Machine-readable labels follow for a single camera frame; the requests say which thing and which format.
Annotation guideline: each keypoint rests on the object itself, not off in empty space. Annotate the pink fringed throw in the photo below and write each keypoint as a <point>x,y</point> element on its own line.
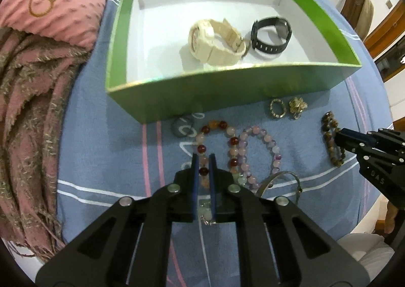
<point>28,116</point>

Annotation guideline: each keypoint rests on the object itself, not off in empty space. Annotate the pink dotted blanket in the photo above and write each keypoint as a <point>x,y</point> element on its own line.
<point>72,5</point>

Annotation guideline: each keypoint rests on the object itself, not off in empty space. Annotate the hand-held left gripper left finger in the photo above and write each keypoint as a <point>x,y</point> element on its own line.
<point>195,185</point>

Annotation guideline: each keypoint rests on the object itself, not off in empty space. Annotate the person's right forearm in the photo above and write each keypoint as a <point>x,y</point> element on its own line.
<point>391,214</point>

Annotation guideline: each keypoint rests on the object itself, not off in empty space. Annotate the grey wall switch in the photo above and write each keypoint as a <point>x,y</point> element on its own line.
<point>389,4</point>

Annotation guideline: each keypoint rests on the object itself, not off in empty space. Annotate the green cardboard box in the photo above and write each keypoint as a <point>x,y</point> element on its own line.
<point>221,94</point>

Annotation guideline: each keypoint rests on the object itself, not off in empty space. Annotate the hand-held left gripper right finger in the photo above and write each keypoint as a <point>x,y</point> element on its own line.
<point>213,185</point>

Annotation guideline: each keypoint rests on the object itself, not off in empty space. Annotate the grey stone pendant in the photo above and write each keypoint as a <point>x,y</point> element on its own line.
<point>177,127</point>

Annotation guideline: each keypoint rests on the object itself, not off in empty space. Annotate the black wristwatch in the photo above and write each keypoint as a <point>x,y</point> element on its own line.
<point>269,49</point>

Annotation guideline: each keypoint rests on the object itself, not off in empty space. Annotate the cream plastic wristwatch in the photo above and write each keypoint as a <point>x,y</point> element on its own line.
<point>205,37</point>

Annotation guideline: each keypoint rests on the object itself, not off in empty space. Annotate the silver metal bangle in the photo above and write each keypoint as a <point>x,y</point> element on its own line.
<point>284,173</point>

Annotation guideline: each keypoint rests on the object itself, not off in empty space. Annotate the white cloth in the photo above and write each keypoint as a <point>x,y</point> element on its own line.
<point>367,252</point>

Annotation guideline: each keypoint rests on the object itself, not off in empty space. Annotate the gold flower brooch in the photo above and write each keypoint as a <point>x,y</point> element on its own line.
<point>297,106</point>

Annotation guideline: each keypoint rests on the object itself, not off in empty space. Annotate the wooden door frame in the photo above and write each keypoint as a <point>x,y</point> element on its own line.
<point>389,21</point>

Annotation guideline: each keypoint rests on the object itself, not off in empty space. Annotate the blue striped bedsheet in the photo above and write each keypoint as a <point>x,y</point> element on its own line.
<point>95,147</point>

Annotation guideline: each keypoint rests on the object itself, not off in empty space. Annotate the brown wooden chair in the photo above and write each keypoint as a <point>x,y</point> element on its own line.
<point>354,11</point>

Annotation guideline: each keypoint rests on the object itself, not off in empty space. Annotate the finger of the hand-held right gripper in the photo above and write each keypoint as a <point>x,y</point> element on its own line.
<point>348,143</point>
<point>369,138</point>

